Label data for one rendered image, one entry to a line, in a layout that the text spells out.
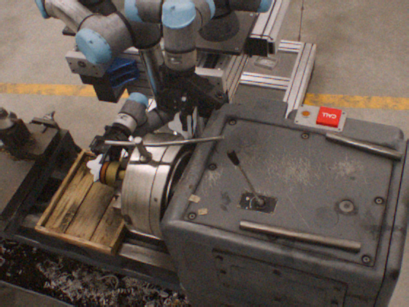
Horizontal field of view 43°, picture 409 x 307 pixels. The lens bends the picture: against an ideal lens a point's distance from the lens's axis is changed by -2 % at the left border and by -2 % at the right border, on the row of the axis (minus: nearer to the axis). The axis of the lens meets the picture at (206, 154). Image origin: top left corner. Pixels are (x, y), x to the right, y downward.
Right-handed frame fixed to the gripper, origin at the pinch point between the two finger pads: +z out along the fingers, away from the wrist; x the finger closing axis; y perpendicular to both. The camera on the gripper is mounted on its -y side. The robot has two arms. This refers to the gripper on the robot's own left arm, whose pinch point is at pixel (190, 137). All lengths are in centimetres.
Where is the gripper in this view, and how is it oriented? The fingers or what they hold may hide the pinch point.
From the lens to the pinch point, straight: 135.4
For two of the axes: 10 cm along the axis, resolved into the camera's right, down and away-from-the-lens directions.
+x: -3.7, 5.2, -7.7
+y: -9.3, -2.0, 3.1
